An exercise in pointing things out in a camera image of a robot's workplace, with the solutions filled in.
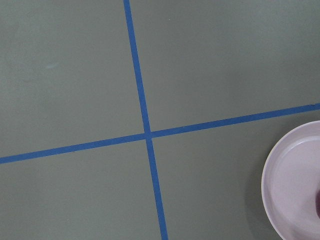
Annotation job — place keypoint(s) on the pink plate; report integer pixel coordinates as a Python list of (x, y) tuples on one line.
[(289, 182)]

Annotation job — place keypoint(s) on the red apple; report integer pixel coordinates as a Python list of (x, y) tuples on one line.
[(317, 203)]

